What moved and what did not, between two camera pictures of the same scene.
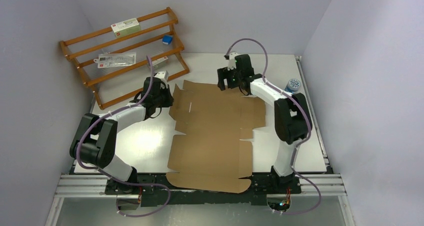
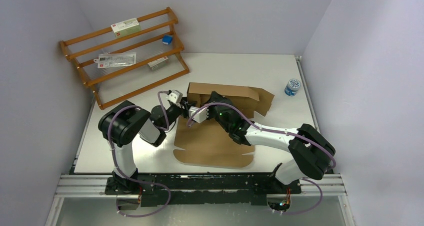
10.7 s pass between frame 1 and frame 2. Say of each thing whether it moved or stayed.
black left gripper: moved
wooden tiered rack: stayed
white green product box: stayed
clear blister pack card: stayed
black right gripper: moved
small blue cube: stayed
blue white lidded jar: stayed
